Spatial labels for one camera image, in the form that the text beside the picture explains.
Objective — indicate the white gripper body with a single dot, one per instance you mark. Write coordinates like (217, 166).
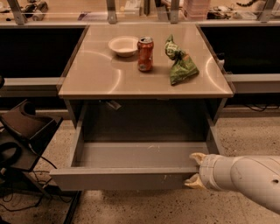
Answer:
(208, 171)

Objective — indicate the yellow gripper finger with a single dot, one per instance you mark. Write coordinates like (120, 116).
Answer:
(194, 182)
(198, 157)

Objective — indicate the grey top drawer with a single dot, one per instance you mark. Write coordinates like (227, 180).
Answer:
(144, 145)

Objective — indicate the dark robot base tray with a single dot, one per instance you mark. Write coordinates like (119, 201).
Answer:
(25, 136)

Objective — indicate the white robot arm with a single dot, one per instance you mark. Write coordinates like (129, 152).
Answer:
(256, 177)

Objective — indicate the grey drawer cabinet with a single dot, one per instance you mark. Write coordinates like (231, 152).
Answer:
(97, 74)

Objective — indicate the green chip bag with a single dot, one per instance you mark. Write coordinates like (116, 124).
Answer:
(183, 66)

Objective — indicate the orange soda can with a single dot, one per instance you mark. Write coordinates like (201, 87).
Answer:
(145, 47)

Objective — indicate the white paper bowl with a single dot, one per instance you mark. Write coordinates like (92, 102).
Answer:
(123, 46)

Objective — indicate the pink stacked bins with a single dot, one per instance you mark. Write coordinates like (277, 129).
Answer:
(196, 9)

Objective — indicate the black frame bar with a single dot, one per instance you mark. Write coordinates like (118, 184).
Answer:
(73, 204)

